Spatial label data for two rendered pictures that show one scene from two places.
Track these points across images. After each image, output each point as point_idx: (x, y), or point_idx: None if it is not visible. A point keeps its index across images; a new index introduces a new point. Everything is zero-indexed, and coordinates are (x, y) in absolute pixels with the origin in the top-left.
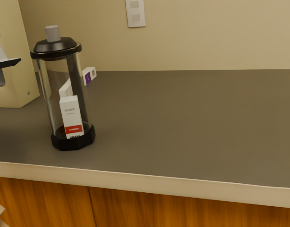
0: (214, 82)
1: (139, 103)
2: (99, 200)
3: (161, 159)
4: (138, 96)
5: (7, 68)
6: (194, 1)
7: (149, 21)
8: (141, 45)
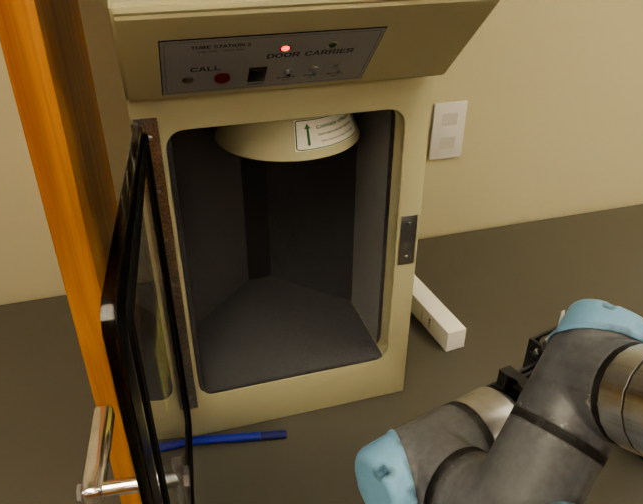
0: (611, 248)
1: None
2: None
3: None
4: (561, 304)
5: (405, 322)
6: (546, 110)
7: (466, 147)
8: (443, 189)
